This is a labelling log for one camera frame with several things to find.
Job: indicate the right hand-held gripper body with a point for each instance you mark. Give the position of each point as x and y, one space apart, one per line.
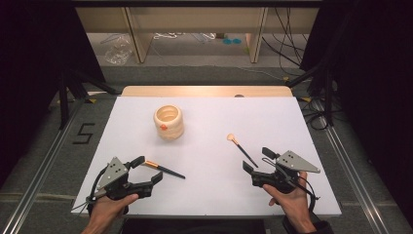
293 162

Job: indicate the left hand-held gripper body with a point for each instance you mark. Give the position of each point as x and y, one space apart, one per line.
112 169

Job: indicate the person's left hand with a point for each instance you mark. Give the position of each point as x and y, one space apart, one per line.
105 208

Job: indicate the white board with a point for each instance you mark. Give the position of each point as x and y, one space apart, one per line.
211 185

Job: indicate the small makeup brush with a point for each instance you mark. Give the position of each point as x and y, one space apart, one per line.
242 150

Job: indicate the black tripod stand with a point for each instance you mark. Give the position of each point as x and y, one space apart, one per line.
328 97
64 97

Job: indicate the person's right hand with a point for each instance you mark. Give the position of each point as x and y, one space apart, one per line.
293 204

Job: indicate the metal floor rail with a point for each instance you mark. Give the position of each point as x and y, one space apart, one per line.
35 185
354 175

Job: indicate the person's dark clothing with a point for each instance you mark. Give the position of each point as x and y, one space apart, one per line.
195 226

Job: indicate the wooden table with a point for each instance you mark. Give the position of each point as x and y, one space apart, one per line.
195 91

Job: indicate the black curtain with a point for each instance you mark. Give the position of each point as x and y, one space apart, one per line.
373 81
32 65

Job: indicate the clear plastic bag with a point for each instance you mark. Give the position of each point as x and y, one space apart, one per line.
118 52

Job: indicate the light wooden shelf unit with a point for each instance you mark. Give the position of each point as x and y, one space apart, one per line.
139 35

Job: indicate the cream ribbed cup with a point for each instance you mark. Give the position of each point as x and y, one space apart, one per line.
173 130

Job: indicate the blue round disc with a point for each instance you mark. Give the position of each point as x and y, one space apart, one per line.
237 41
227 41

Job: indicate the large makeup brush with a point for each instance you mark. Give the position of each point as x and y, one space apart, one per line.
168 170

